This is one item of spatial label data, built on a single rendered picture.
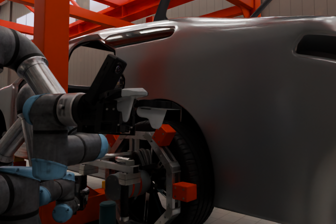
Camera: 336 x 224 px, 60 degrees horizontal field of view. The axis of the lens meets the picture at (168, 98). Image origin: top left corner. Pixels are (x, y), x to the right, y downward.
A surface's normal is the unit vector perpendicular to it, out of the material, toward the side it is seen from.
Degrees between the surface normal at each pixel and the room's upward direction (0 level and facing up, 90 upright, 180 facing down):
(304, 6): 90
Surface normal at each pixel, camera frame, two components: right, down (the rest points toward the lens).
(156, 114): 0.14, -0.11
